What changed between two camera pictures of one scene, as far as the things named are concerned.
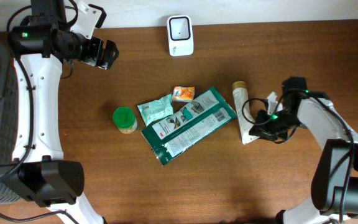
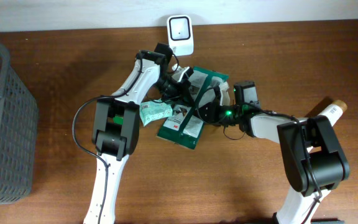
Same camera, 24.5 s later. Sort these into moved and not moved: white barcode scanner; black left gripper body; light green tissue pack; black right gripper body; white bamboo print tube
Moved: white bamboo print tube; black right gripper body; black left gripper body
Not moved: light green tissue pack; white barcode scanner
